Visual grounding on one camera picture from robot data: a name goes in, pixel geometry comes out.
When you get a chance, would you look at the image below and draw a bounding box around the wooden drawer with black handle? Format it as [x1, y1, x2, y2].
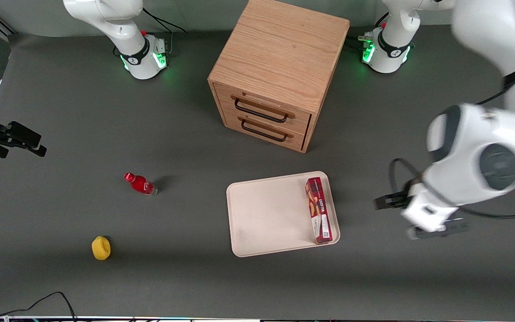
[223, 112, 308, 151]
[213, 82, 312, 135]

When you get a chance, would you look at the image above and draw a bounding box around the yellow sponge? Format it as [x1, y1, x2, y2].
[91, 236, 111, 261]

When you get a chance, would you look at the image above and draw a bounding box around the black base cable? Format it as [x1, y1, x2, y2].
[143, 7, 187, 34]
[346, 13, 388, 51]

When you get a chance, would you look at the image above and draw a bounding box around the beige rectangular tray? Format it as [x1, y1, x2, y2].
[226, 171, 341, 258]

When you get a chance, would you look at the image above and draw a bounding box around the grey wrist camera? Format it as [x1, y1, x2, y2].
[407, 218, 469, 241]

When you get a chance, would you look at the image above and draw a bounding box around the wooden drawer cabinet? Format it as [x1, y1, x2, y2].
[207, 0, 350, 154]

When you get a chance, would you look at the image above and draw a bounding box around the red soda bottle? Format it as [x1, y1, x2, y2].
[124, 172, 158, 196]

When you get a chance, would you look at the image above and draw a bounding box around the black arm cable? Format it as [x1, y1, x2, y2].
[388, 157, 515, 220]

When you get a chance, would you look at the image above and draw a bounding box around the black cable on table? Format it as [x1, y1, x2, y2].
[0, 292, 77, 322]

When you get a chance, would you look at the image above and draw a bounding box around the red cookie box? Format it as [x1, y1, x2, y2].
[305, 177, 333, 245]

